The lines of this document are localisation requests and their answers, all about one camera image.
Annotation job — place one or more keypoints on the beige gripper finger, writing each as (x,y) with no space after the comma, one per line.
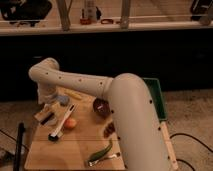
(45,112)

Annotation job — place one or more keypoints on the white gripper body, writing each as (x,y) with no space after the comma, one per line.
(47,94)

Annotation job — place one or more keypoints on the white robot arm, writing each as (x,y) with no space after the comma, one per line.
(133,111)

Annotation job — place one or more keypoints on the orange peach fruit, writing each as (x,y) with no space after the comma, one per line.
(70,123)

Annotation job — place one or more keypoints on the yellow banana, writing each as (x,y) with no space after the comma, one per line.
(73,94)

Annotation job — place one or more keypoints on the black pole stand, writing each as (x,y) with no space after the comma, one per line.
(17,158)

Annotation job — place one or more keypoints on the dark brown bowl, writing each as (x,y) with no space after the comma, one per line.
(101,107)

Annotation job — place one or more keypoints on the dark grape bunch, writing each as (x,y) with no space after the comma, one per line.
(109,130)

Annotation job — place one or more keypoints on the green chili pepper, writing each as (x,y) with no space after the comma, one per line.
(97,155)

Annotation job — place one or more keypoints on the black bag on shelf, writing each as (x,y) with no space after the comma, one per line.
(29,12)

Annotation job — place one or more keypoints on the green plastic bin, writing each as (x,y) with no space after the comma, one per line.
(155,90)

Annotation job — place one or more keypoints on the white handled dish brush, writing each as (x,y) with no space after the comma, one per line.
(57,133)

